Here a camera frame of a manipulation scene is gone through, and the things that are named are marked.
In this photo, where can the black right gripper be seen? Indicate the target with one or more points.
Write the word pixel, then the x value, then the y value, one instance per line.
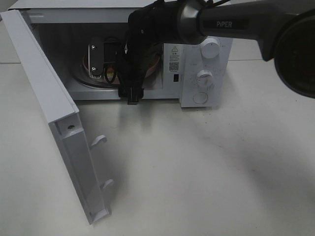
pixel 132 64

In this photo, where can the pink round plate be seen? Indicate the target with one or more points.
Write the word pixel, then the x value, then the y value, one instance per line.
pixel 110 72

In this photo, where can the round door release button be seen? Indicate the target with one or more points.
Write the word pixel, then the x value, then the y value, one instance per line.
pixel 200 98

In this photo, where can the white microwave door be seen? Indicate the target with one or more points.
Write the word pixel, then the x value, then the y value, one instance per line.
pixel 62 116

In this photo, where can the white microwave knob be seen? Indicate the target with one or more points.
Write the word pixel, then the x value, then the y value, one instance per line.
pixel 204 78
pixel 210 48

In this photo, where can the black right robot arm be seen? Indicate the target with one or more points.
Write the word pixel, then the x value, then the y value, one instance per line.
pixel 283 29

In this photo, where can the white warning label sticker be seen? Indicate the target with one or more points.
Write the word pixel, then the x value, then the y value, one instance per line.
pixel 174 58

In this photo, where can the white microwave oven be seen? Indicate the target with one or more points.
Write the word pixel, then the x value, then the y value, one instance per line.
pixel 56 38

